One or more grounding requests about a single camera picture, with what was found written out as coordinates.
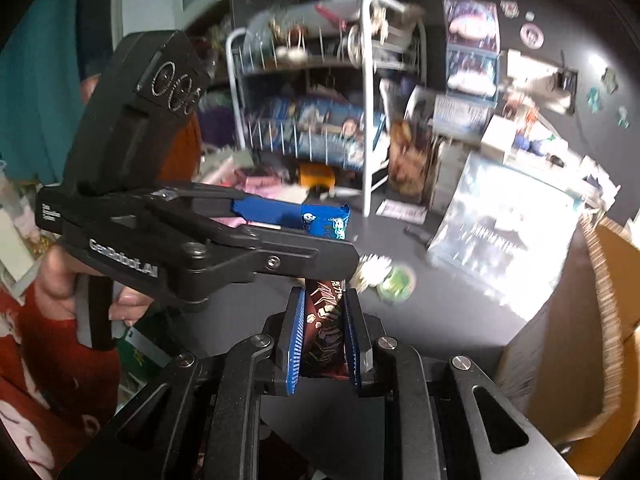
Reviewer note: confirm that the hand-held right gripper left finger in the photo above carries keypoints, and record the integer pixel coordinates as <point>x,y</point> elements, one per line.
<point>292,345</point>

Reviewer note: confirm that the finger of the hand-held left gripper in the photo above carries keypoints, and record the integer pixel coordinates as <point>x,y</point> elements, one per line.
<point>265,212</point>
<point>290,257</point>

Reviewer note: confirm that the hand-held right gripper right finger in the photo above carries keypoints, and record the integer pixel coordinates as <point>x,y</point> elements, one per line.
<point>354,345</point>

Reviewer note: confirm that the dark brown snack packet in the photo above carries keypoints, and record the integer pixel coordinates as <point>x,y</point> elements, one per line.
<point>325,332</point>

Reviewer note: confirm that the blue snack packet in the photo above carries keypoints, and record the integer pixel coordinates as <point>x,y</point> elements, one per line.
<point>327,222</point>

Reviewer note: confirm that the person's left forearm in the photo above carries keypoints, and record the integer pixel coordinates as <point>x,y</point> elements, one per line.
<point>45,385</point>

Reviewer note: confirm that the person's left hand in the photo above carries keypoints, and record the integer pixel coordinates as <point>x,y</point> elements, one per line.
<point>55,285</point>

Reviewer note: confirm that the pink box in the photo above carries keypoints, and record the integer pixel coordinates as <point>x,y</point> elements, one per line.
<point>257,182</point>

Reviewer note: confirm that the orange box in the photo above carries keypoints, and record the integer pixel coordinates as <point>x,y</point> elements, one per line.
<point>316,176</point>

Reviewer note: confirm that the orange-red cloth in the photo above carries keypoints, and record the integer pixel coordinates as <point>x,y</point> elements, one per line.
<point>182,152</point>

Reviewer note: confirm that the white flower-shaped item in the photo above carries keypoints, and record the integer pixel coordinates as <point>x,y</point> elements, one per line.
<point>372,270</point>

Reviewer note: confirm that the blue printed box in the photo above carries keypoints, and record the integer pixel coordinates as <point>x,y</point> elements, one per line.
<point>330,152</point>
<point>320,115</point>

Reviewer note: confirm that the teal cloth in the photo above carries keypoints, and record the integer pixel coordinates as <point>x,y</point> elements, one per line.
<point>35,70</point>

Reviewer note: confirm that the paper leaflet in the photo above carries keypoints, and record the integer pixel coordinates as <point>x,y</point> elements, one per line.
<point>402,211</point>

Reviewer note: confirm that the brown printed packet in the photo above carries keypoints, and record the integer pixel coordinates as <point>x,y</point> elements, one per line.
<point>410,160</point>

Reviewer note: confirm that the silver plastic bag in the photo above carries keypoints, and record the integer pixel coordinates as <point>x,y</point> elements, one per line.
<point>500,232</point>

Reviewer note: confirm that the white box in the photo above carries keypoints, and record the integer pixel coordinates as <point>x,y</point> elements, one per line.
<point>500,135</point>

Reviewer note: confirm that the blue and white package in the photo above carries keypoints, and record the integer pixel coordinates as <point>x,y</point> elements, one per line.
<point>471,24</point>
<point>472,72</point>

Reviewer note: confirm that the cardboard box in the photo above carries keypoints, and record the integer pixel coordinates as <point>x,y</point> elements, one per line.
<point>617,310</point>

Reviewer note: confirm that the round wall badge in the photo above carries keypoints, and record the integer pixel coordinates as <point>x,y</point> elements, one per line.
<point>531,34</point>

